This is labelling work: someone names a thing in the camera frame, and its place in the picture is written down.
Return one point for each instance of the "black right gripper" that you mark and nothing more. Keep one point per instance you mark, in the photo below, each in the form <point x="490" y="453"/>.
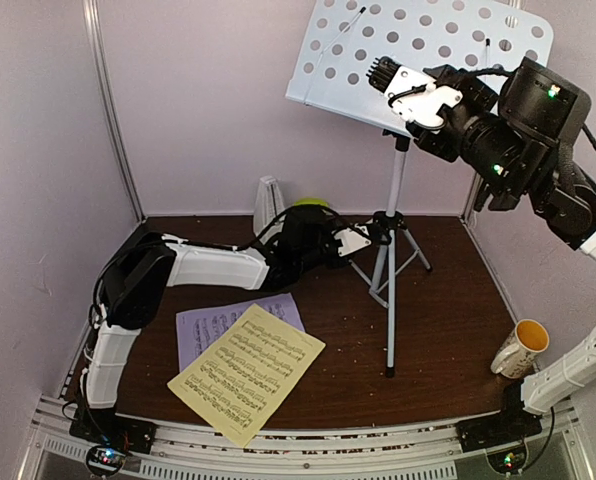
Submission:
<point x="447" y="74"/>

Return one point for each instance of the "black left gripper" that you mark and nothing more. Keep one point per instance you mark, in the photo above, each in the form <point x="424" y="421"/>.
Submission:
<point x="333" y="226"/>

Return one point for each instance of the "light blue folding music stand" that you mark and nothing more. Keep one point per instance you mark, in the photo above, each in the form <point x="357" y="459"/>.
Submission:
<point x="330" y="44"/>

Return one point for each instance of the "yellow sheet music page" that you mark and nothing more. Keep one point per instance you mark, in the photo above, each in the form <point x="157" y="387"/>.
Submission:
<point x="243" y="377"/>

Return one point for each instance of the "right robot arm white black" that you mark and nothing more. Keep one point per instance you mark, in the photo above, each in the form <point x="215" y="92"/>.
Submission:
<point x="517" y="131"/>

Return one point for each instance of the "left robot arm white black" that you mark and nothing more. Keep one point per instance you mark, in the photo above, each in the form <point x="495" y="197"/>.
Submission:
<point x="129" y="290"/>

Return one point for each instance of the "green plastic bowl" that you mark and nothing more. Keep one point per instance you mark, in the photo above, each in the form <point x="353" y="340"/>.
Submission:
<point x="311" y="203"/>

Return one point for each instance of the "white metronome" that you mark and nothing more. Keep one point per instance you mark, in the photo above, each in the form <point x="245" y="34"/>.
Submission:
<point x="269" y="203"/>

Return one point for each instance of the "white mug orange inside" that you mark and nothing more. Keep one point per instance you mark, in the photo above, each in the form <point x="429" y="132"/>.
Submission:
<point x="523" y="345"/>

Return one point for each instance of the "purple sheet music page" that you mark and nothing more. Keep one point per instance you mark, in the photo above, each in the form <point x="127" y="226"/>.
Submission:
<point x="197" y="329"/>

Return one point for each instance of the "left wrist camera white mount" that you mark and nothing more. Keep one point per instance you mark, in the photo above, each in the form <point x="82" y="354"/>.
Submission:
<point x="351" y="240"/>

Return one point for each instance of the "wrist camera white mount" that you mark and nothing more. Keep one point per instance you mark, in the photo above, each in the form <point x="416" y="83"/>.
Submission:
<point x="415" y="97"/>
<point x="351" y="240"/>

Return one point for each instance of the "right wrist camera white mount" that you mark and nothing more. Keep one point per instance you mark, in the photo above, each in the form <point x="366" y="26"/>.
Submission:
<point x="415" y="97"/>

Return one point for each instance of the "right aluminium corner post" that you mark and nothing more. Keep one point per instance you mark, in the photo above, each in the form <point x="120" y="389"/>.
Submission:
<point x="468" y="210"/>

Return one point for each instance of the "aluminium corner post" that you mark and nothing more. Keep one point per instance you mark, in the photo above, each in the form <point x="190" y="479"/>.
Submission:
<point x="468" y="210"/>
<point x="91" y="11"/>

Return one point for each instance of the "front aluminium frame rail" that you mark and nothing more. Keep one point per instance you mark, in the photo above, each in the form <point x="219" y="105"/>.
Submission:
<point x="423" y="450"/>

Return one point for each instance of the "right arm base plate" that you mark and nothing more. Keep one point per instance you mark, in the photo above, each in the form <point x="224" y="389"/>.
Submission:
<point x="496" y="429"/>

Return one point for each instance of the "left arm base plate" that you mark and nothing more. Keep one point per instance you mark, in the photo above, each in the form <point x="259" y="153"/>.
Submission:
<point x="122" y="433"/>

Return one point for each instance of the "left aluminium corner post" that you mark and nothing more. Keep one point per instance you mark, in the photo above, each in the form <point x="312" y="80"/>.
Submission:
<point x="91" y="11"/>

